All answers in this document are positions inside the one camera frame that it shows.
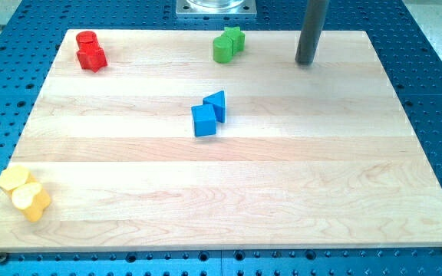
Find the red star block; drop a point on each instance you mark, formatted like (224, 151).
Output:
(92, 59)

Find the blue triangle block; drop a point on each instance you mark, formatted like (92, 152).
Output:
(218, 101)

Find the yellow hexagon block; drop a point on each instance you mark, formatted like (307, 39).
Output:
(14, 177)

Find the green cylinder block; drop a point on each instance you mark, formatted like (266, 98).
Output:
(222, 49)

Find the blue cube block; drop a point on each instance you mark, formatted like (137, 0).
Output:
(204, 120)

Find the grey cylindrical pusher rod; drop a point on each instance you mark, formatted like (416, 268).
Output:
(312, 26)

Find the red cylinder block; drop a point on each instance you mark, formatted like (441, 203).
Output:
(87, 40)

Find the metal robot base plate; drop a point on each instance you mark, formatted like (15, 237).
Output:
(215, 8)

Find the green star block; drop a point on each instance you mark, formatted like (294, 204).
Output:
(237, 37)

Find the yellow heart block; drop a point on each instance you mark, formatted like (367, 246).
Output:
(31, 200)

